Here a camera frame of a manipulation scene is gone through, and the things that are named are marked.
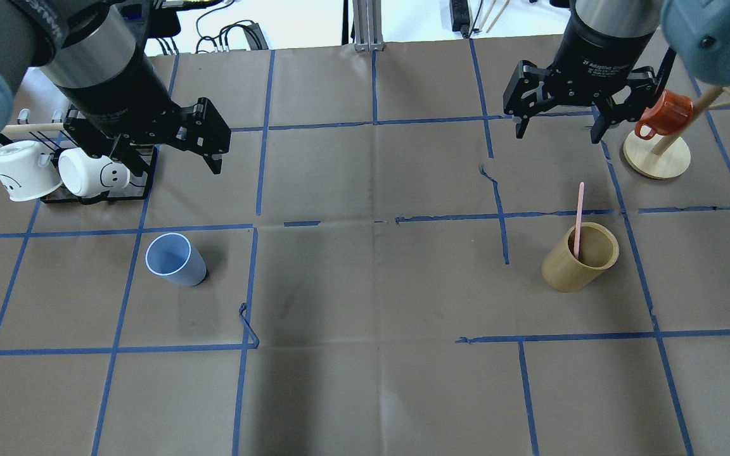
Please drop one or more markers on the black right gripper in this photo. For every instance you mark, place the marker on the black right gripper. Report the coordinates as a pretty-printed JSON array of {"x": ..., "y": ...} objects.
[{"x": 595, "y": 56}]

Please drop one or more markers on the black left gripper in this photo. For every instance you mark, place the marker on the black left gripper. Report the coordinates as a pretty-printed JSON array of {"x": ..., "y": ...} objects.
[{"x": 119, "y": 96}]

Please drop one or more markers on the blue plastic cup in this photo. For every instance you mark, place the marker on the blue plastic cup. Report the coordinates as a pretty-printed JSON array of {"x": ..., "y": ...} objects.
[{"x": 175, "y": 258}]

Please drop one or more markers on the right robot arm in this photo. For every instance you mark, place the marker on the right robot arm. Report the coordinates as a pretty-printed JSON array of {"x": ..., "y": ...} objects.
[{"x": 696, "y": 32}]

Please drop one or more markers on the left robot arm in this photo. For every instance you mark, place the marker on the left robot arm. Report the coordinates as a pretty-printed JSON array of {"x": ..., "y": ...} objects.
[{"x": 88, "y": 51}]

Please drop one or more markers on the wooden chopsticks in background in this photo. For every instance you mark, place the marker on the wooden chopsticks in background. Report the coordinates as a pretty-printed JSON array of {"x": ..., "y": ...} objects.
[{"x": 491, "y": 16}]

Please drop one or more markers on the white smiley mug right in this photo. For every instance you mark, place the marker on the white smiley mug right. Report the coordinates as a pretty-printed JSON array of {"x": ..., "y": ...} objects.
[{"x": 86, "y": 176}]

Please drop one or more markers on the white smiley mug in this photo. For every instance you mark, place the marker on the white smiley mug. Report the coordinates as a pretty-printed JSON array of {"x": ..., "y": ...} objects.
[
  {"x": 26, "y": 171},
  {"x": 86, "y": 176}
]

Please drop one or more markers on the wooden mug tree stand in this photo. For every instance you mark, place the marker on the wooden mug tree stand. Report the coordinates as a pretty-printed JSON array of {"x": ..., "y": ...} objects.
[{"x": 667, "y": 157}]

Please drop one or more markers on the red mug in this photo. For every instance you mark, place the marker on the red mug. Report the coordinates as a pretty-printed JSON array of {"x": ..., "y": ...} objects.
[{"x": 671, "y": 113}]

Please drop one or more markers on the wooden cylindrical holder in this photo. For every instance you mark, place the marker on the wooden cylindrical holder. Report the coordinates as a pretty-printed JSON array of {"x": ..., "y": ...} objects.
[{"x": 598, "y": 251}]

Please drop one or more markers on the white smiley mug left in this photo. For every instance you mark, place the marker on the white smiley mug left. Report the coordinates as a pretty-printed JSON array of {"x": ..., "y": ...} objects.
[{"x": 26, "y": 171}]

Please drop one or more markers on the black power adapter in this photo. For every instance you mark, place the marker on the black power adapter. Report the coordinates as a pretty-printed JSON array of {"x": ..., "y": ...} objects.
[{"x": 460, "y": 17}]

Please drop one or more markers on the black wire mug rack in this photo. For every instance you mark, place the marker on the black wire mug rack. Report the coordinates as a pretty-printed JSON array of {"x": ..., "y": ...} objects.
[{"x": 71, "y": 130}]

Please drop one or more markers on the aluminium frame post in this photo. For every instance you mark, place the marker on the aluminium frame post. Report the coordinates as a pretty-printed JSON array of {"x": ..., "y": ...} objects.
[{"x": 367, "y": 26}]

